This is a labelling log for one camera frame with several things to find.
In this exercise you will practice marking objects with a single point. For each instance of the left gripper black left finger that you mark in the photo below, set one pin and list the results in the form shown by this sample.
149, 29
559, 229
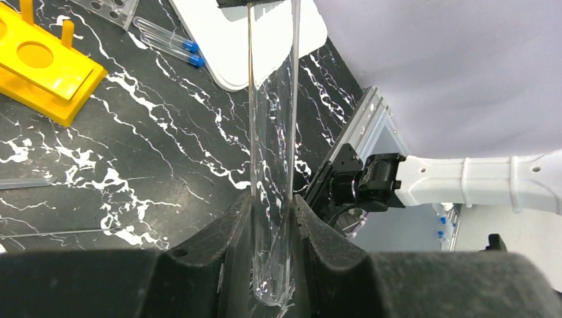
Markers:
207, 275

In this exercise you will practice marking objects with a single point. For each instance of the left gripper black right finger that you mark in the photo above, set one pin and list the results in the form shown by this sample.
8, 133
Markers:
335, 278

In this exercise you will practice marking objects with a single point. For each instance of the large clear glass test tube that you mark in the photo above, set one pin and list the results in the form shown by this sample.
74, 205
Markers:
272, 123

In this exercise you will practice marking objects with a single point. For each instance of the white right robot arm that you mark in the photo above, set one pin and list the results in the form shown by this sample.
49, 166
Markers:
393, 180

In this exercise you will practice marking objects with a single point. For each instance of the white plastic bin lid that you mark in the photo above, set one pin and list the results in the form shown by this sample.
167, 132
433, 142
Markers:
235, 40

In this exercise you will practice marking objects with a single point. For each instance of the yellow test tube rack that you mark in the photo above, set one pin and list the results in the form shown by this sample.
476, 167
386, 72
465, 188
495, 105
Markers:
43, 71

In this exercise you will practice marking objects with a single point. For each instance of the clear acrylic tube rack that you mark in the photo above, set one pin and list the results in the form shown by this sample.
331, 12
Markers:
119, 12

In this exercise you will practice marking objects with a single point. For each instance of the aluminium frame rail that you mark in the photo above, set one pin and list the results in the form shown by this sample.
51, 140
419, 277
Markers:
371, 130

